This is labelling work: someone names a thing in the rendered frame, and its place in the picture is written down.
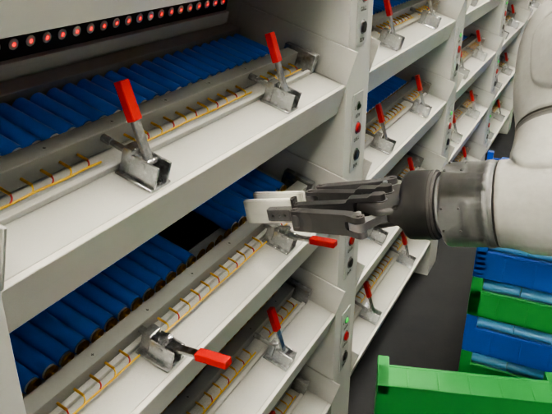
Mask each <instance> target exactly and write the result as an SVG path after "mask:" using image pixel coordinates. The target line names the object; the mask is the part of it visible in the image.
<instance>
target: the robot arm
mask: <svg viewBox="0 0 552 414"><path fill-rule="evenodd" d="M513 114H514V120H515V135H514V141H513V147H512V149H511V152H510V155H509V159H500V160H494V159H488V160H486V161H469V162H468V161H465V162H452V163H451V162H448V163H447V164H446V165H445V166H444V167H443V169H442V172H441V171H440V170H438V169H433V170H413V171H409V172H407V173H406V174H405V175H404V177H403V179H402V182H401V184H398V179H397V176H390V177H382V178H378V179H370V180H360V181H351V182H334V183H325V184H318V185H317V186H316V189H309V190H307V191H306V193H305V192H304V191H256V192H254V194H253V196H254V199H245V200H244V201H243V204H244V207H245V211H246V218H247V222H248V223H292V227H293V231H295V232H313V233H322V234H332V235H341V236H349V237H353V238H356V239H358V240H363V239H366V238H368V235H367V230H368V229H371V228H389V227H395V226H399V227H400V228H401V229H402V230H403V231H404V234H405V235H406V236H407V237H408V238H409V239H412V240H439V239H440V238H443V240H444V242H445V243H446V244H447V245H448V246H457V247H488V248H496V247H500V248H509V249H514V250H519V251H524V252H526V253H529V254H533V255H545V256H552V0H545V1H544V2H543V3H542V4H541V5H540V6H539V7H538V8H537V9H536V11H535V12H534V14H533V15H532V17H531V19H530V20H529V21H528V23H527V26H526V28H525V30H524V32H523V34H522V38H521V41H520V44H519V47H518V51H517V61H516V67H515V74H514V82H513Z"/></svg>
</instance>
